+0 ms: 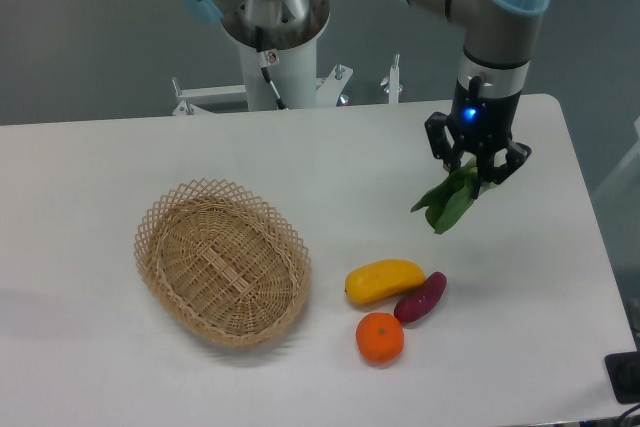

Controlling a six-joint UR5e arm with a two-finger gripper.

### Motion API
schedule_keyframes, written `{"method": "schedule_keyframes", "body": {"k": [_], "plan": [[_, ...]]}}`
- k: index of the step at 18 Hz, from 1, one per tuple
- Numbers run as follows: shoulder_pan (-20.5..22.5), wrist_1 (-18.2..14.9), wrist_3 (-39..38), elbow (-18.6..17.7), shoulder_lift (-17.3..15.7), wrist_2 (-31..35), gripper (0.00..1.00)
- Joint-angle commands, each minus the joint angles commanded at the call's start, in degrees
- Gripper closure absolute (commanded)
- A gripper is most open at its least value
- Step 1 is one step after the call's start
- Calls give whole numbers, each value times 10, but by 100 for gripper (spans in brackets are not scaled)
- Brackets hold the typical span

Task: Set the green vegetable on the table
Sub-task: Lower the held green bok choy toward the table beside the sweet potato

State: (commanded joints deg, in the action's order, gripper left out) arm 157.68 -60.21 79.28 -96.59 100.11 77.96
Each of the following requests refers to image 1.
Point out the green leafy vegetable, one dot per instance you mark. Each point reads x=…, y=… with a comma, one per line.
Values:
x=446, y=203

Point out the yellow mango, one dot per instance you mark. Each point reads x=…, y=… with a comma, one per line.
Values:
x=382, y=279

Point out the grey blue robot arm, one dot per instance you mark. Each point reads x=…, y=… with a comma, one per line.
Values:
x=500, y=38

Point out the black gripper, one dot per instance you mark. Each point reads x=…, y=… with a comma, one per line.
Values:
x=476, y=122

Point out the orange tangerine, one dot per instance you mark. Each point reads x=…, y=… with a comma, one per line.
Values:
x=379, y=337

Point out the purple sweet potato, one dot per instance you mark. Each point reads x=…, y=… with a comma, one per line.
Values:
x=423, y=300

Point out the black device at table edge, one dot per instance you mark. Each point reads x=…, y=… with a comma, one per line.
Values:
x=623, y=372

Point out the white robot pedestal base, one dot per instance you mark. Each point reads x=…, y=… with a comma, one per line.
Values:
x=277, y=45

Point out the woven wicker basket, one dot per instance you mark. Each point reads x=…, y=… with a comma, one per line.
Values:
x=224, y=263

